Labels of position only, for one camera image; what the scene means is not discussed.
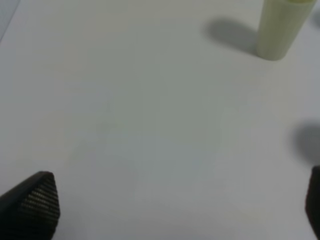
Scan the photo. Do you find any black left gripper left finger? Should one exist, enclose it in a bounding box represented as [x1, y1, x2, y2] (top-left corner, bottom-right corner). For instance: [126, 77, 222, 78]
[0, 171, 61, 240]

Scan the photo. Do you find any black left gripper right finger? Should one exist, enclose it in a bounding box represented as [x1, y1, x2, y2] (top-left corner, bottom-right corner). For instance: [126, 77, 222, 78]
[305, 165, 320, 240]

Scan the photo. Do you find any pale yellow plastic cup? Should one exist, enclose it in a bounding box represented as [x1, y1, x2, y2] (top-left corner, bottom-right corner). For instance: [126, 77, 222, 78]
[256, 0, 316, 61]

